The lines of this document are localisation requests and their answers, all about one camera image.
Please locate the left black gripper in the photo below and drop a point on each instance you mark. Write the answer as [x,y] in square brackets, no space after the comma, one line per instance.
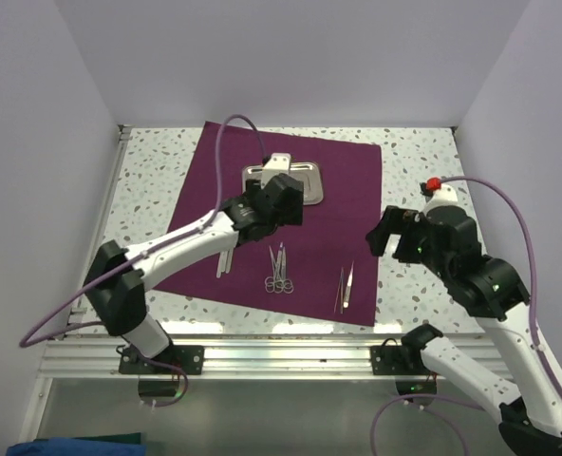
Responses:
[293,215]

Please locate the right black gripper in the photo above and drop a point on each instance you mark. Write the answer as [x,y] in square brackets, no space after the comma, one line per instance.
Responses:
[395,218]

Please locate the steel instrument tray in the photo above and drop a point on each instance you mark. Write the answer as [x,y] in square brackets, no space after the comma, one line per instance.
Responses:
[308,172]

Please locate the purple cloth wrap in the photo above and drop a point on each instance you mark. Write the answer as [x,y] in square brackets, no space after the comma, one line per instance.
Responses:
[331,237]

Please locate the steel hemostat clamp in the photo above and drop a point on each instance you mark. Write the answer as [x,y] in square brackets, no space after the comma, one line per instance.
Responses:
[273,284]

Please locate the broad steel tweezers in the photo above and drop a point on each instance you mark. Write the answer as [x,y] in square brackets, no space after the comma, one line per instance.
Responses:
[346,290]

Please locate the steel scissors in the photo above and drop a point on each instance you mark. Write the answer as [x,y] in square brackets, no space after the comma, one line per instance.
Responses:
[285,285]

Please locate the long steel forceps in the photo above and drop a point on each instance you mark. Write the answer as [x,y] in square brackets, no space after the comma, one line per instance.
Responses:
[339,298]

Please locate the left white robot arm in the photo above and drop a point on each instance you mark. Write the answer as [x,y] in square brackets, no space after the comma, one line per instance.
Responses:
[119,277]

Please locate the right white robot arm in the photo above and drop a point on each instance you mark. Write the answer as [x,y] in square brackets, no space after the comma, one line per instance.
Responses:
[527,409]

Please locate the green cloth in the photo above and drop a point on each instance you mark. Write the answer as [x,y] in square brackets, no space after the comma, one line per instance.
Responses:
[133,438]

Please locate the blue cloth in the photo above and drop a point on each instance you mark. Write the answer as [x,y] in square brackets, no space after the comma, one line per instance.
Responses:
[71,447]

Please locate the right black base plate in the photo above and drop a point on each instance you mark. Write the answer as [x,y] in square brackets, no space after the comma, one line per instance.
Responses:
[393,359]

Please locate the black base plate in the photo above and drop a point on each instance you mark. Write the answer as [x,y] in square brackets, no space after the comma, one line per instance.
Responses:
[393,359]
[188,358]

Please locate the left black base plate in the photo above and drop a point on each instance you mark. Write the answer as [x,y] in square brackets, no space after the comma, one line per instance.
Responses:
[188,358]

